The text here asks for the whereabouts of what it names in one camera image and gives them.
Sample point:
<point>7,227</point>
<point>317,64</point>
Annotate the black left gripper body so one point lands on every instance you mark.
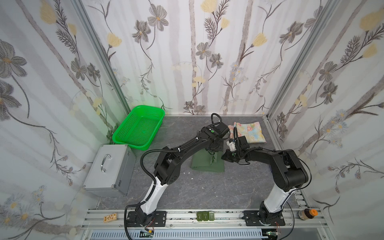
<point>214,147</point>

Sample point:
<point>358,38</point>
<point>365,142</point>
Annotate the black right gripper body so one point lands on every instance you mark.
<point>229,154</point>

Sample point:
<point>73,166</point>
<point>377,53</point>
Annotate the floral pastel skirt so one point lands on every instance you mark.
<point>252,132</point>

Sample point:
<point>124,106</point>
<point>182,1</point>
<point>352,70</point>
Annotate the dark green skirt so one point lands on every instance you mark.
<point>206,161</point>

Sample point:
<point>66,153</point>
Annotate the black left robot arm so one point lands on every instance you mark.
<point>167,167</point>

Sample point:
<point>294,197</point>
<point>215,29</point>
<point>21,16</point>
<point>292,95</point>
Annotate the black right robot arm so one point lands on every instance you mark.
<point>288,174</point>

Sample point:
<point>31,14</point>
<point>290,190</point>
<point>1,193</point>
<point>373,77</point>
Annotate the green terminal block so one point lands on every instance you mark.
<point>203,216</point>

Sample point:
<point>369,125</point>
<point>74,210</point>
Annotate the green plastic basket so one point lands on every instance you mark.
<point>139,127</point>

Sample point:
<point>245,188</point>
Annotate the orange capped bottle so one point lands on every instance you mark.
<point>307,214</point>

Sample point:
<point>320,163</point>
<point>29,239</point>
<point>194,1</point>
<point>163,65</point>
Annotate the silver metal case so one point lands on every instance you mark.
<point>111,171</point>

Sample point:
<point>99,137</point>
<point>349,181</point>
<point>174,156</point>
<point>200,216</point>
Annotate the small wooden block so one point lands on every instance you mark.
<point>110,218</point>

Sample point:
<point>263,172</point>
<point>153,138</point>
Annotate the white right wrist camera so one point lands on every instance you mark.
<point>232,146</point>

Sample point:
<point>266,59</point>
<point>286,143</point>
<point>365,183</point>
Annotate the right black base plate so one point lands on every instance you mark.
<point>266,219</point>

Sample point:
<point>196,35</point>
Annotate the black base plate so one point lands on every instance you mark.
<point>139,219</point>
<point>266,219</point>

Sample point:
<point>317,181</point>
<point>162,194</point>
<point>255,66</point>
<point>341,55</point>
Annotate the aluminium mounting rail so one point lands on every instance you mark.
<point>187,219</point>

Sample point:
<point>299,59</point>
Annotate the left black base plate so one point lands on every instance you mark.
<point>139,219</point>

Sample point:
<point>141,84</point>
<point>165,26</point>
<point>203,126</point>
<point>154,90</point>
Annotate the white slotted cable duct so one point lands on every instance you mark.
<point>187,234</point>

